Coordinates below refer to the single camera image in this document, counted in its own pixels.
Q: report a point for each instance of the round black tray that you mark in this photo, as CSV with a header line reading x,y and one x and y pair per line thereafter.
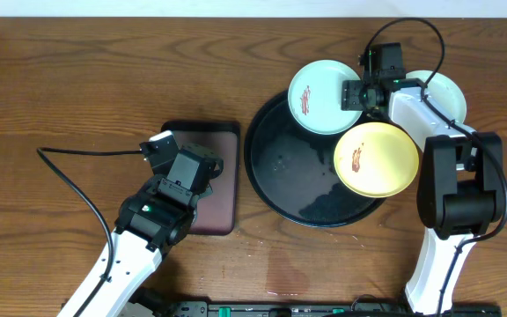
x,y
292,170

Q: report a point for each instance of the yellow plate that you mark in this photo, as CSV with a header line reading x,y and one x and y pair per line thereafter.
x,y
376,159

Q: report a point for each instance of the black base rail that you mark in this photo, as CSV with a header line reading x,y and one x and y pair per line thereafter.
x,y
203,309

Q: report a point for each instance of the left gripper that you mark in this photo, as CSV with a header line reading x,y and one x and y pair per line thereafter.
x,y
209,188

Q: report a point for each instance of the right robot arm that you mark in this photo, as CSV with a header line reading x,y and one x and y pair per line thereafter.
x,y
462,191

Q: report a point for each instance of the black rectangular tray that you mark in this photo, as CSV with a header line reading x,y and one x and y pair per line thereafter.
x,y
215,214

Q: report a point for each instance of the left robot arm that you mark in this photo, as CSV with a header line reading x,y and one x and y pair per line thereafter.
x,y
150,223

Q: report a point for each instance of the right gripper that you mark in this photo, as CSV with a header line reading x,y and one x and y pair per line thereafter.
x,y
349,95

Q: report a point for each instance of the light blue plate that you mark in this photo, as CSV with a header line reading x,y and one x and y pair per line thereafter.
x,y
315,97
448,95

